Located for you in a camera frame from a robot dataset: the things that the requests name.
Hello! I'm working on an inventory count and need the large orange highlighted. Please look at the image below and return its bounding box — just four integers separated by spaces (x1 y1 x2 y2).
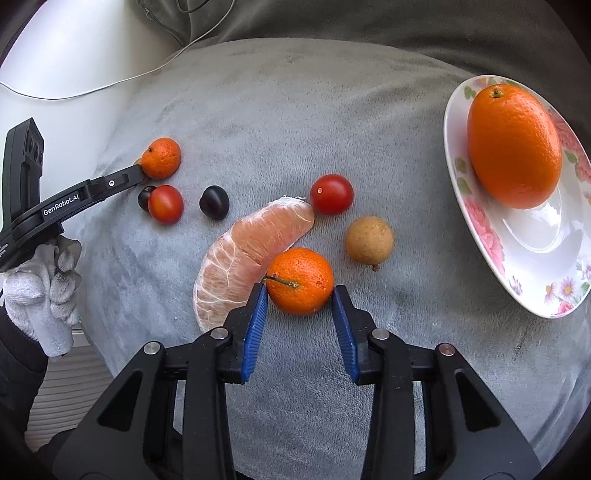
467 84 563 210

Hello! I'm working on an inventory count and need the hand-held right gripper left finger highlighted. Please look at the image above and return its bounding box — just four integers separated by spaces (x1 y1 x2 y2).
53 282 269 480

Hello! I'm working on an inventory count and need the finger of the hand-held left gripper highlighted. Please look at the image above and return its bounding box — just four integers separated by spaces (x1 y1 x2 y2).
13 163 148 241

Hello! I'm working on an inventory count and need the brown longan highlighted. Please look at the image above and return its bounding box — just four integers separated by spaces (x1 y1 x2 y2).
345 216 395 272

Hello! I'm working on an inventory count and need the mandarin with stem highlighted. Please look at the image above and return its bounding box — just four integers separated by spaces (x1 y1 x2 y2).
264 247 334 316

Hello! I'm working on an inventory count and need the white floral plate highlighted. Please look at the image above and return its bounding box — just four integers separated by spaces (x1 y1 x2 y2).
443 75 591 319

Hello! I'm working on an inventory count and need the person's left forearm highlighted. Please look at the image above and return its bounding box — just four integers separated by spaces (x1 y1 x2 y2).
0 305 49 437

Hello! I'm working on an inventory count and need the grey ribbed panel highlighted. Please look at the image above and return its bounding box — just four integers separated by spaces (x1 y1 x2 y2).
25 328 116 453

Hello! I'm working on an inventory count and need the white cable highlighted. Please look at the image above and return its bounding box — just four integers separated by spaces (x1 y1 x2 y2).
0 0 237 99

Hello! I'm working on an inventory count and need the person's left hand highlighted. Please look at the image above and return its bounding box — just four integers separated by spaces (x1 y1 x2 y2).
2 235 83 358

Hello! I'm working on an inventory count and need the small mandarin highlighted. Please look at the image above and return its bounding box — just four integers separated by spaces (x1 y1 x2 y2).
141 137 182 180

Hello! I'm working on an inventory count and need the garlic bulb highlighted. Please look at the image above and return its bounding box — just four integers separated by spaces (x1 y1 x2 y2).
193 196 315 332

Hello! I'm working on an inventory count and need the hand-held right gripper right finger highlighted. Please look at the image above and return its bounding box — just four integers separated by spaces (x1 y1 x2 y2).
331 285 542 480

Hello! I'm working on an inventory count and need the red cherry tomato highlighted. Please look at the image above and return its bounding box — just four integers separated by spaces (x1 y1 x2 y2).
148 185 184 225
309 174 355 216

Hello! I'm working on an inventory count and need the dark grey blanket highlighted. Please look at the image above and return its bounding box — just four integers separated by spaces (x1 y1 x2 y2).
124 0 591 153

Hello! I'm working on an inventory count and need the dark purple plum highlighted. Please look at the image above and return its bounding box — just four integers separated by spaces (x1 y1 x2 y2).
199 185 230 220

